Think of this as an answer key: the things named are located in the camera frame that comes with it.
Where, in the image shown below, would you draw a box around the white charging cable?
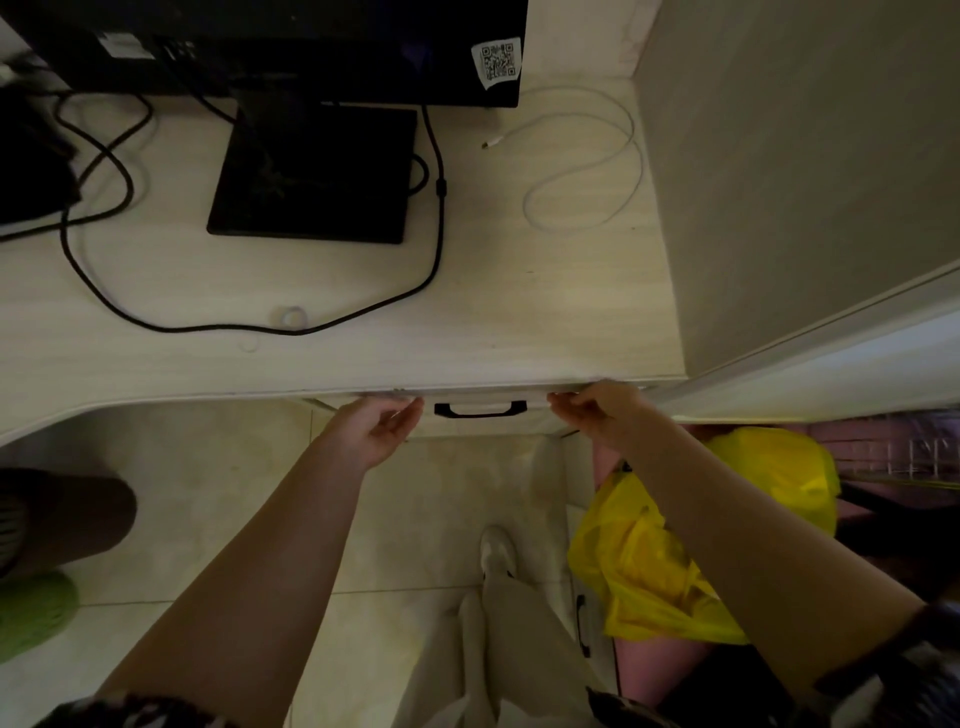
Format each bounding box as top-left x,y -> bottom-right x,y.
481,84 -> 646,234

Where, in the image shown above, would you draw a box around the white shoe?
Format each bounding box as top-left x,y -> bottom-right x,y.
479,524 -> 519,584

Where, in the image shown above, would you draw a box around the white code sticker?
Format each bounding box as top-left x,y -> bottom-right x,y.
470,36 -> 524,92

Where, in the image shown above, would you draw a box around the person's left hand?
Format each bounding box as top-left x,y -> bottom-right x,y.
318,394 -> 426,474

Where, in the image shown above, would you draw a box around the white drawer cabinet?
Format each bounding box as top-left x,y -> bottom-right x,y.
561,433 -> 625,695

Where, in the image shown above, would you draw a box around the white drawer with black handle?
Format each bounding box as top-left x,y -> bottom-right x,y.
298,384 -> 595,441

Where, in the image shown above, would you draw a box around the long black cable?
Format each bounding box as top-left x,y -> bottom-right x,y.
57,93 -> 449,336

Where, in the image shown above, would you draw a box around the person's left forearm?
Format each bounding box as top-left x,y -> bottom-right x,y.
96,441 -> 370,728

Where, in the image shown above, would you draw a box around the thin black cable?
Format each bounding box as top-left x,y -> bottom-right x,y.
0,91 -> 156,244

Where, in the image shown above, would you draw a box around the yellow plastic bag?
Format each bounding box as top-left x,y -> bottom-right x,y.
567,426 -> 841,647

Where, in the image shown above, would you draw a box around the person's right hand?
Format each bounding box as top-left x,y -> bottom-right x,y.
546,378 -> 663,453

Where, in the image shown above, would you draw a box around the pink bin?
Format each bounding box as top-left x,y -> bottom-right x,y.
592,423 -> 849,711

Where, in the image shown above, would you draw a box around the person's right forearm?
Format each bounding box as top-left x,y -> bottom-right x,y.
621,420 -> 930,700

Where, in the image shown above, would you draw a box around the white label sticker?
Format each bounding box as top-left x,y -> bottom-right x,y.
97,33 -> 156,62

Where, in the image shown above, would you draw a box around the black bag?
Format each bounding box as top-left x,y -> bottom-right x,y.
0,81 -> 84,227

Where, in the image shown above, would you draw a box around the black computer monitor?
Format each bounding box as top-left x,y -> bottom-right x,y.
0,0 -> 530,110

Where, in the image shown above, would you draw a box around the beige trousers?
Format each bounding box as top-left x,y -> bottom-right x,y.
393,568 -> 610,728

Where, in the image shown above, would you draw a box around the green slipper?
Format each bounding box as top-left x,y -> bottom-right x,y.
0,570 -> 81,666

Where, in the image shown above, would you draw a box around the black monitor stand base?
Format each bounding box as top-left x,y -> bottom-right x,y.
206,97 -> 420,246

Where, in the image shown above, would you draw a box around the clear plastic rack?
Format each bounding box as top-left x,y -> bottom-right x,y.
816,408 -> 960,490

